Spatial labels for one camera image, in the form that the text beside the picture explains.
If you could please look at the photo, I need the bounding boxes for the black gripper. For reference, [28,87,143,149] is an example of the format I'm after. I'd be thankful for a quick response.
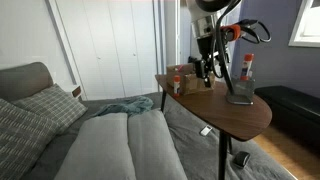
[194,36,229,88]

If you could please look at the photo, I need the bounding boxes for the grey mesh metal basket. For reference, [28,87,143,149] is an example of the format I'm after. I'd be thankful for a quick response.
[226,78,255,105]

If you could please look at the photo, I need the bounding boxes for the orange capped glue stick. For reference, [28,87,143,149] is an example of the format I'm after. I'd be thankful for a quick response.
[240,54,254,80]

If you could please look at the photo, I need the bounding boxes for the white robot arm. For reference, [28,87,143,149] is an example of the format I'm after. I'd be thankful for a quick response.
[187,0,231,88]

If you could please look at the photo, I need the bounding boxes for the brown cardboard box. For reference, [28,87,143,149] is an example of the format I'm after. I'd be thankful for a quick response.
[166,63,215,95]

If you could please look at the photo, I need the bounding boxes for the dark wooden side table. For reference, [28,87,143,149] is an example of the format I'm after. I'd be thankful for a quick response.
[155,75,272,180]

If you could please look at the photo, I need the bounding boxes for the white remote control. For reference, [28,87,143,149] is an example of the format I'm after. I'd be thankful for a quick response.
[200,125,212,136]

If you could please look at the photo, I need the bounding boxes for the teal crumpled blanket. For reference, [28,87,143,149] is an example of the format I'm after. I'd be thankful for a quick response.
[92,96,154,117]

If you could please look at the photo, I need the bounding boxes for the small black device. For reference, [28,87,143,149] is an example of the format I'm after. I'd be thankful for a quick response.
[233,151,251,168]

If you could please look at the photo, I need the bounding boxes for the black bench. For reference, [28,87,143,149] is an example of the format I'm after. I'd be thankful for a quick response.
[255,86,320,149]

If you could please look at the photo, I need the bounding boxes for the light grey folded duvet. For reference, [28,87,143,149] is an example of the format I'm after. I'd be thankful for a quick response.
[54,109,187,180]

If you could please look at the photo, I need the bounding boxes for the white closet doors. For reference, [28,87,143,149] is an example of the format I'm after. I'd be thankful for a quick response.
[56,0,157,100]

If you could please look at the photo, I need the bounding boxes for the white framed window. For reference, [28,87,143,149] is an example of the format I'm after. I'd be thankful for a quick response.
[288,0,320,48]

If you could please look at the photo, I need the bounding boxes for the white nightstand wooden front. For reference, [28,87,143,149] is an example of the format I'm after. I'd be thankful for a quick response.
[62,85,82,98]

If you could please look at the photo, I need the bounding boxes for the grey plaid pillow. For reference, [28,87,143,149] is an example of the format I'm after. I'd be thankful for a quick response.
[13,84,88,134]

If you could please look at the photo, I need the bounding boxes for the grey upholstered headboard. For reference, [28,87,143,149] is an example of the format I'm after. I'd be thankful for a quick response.
[0,62,53,101]

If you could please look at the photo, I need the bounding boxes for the grey striped pillow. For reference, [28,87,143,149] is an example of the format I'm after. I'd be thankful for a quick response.
[0,99,59,180]

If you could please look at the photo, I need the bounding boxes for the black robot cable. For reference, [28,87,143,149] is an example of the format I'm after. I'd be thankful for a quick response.
[194,0,272,95]

